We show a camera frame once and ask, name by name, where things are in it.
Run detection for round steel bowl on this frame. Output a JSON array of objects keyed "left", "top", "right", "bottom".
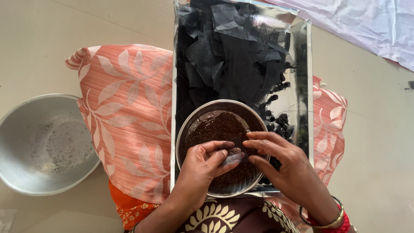
[{"left": 176, "top": 99, "right": 271, "bottom": 198}]

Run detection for grey metal basin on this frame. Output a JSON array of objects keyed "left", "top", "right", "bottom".
[{"left": 0, "top": 94, "right": 102, "bottom": 197}]

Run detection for orange leaf-print pillow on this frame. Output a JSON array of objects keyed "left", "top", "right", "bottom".
[{"left": 65, "top": 44, "right": 348, "bottom": 205}]

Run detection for red thread bracelet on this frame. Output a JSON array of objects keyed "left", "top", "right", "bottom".
[{"left": 307, "top": 203, "right": 351, "bottom": 233}]

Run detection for white crumpled cloth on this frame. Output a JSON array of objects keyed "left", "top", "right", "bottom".
[{"left": 265, "top": 0, "right": 414, "bottom": 72}]

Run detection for orange floral garment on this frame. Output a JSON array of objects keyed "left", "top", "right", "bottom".
[{"left": 108, "top": 179, "right": 161, "bottom": 230}]

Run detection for black mesh square piece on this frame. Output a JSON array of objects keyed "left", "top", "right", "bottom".
[{"left": 223, "top": 139, "right": 250, "bottom": 166}]

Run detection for brown cream-patterned garment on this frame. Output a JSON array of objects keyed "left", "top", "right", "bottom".
[{"left": 176, "top": 197, "right": 302, "bottom": 233}]

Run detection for gold metal bangle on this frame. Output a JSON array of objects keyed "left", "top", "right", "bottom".
[{"left": 299, "top": 195, "right": 344, "bottom": 229}]

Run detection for pile of black mesh pieces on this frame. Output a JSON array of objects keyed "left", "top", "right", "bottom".
[{"left": 176, "top": 0, "right": 295, "bottom": 130}]

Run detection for brown seeds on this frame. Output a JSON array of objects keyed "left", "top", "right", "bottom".
[{"left": 184, "top": 112, "right": 260, "bottom": 189}]

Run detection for person's right hand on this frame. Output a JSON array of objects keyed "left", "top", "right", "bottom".
[{"left": 243, "top": 131, "right": 334, "bottom": 216}]

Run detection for heap of small black bundles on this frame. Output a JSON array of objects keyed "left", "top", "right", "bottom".
[{"left": 258, "top": 74, "right": 295, "bottom": 186}]

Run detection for silver mirror-finish cardboard tray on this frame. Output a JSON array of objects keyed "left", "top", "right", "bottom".
[{"left": 170, "top": 0, "right": 314, "bottom": 198}]

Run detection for person's left hand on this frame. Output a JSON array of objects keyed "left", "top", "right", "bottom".
[{"left": 168, "top": 140, "right": 246, "bottom": 213}]

